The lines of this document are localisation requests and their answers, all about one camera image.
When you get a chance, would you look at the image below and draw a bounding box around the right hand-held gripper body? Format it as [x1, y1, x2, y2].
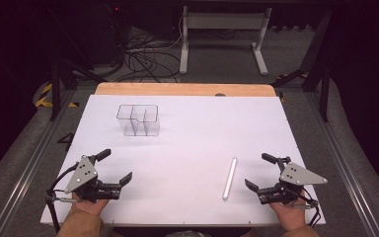
[258, 156, 329, 205]

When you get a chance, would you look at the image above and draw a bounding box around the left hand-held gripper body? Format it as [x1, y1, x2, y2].
[64, 155, 122, 203]

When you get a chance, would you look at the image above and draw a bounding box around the person's left hand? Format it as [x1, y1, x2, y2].
[71, 193, 111, 217]

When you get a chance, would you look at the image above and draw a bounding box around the person's right hand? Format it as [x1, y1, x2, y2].
[268, 199, 308, 232]

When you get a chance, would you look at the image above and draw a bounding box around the white pen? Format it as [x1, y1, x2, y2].
[221, 157, 239, 201]

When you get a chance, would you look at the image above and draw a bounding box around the clear plastic divided organizer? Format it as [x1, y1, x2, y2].
[115, 104, 162, 137]

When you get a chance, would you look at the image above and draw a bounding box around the white board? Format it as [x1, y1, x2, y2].
[39, 94, 327, 228]

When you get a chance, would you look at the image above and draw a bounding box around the black metal stand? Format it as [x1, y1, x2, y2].
[41, 5, 111, 121]
[270, 9, 333, 123]

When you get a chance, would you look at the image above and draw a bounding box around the yellow black hazard tape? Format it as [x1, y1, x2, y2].
[34, 81, 80, 109]

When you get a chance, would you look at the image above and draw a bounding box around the wooden table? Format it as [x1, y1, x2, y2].
[94, 82, 277, 98]

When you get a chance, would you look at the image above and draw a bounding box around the black computer case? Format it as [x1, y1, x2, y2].
[88, 2, 126, 64]

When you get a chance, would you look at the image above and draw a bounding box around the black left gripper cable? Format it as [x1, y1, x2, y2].
[44, 162, 81, 234]

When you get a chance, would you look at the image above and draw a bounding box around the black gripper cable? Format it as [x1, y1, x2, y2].
[291, 188, 322, 229]
[44, 162, 81, 234]

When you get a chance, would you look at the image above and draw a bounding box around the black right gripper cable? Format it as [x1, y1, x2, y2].
[291, 188, 322, 229]

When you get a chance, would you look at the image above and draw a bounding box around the black triangular bracket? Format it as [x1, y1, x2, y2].
[56, 131, 76, 153]

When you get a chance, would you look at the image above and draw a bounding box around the grey metal floor rail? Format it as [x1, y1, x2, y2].
[0, 88, 81, 237]
[303, 91, 379, 237]

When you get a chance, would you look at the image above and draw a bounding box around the tangle of black floor cables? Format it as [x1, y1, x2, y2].
[111, 31, 183, 84]

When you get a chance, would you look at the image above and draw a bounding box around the white metal desk frame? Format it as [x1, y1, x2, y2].
[179, 5, 273, 76]

